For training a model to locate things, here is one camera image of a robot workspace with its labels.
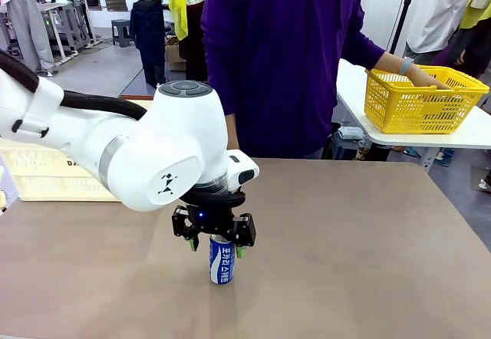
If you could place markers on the black tripod pole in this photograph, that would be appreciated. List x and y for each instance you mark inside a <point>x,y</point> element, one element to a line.
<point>403,13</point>

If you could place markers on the light blue wristband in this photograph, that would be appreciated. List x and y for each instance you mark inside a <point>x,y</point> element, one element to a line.
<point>405,66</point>

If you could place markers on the person's right forearm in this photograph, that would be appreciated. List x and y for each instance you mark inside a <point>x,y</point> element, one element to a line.
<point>232,132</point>

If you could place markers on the person in white shirt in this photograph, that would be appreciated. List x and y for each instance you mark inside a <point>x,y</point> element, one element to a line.
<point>437,9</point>

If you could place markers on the blue Pocari Sweat can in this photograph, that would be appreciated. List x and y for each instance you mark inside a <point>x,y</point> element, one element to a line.
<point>221,266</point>

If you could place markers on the person in grey trousers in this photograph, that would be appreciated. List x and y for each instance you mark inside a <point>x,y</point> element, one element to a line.
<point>32,28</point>

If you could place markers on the person in yellow vest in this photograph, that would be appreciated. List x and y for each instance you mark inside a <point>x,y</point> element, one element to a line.
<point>473,28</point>

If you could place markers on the white side table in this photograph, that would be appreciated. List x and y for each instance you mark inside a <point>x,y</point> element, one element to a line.
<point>353,86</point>

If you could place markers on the yellow plastic basket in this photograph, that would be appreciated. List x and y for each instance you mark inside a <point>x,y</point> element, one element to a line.
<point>414,112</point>

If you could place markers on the small dark bottle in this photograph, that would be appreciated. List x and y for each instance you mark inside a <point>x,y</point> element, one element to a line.
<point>362,151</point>

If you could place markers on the person's left hand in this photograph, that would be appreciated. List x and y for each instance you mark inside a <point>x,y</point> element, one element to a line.
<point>424,79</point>

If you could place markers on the person with navy apron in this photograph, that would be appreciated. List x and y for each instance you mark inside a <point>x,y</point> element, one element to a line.
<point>147,28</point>

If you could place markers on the person's left forearm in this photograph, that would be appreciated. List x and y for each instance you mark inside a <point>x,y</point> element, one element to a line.
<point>387,63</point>

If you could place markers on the white shoe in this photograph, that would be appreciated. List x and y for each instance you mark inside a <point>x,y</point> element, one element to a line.
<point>485,183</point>

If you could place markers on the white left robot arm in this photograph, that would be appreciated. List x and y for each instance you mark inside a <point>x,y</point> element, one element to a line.
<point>172,143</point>

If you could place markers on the black stool under table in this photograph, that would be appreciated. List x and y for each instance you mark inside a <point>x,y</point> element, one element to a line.
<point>339,149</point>

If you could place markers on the grey plastic stool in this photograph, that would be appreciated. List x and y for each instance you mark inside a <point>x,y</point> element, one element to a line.
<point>122,32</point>

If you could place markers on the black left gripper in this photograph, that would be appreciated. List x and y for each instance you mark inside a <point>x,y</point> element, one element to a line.
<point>203,220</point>

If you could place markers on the wet wipes pack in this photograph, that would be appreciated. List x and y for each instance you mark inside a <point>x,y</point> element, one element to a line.
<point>350,132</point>

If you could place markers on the person with yellow scarf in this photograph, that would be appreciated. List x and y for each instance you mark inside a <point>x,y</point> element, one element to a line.
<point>186,17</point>

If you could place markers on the open cardboard box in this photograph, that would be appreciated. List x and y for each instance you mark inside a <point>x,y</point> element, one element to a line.
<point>174,55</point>

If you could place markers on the person in purple sweater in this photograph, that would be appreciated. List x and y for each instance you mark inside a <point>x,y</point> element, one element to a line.
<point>276,66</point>

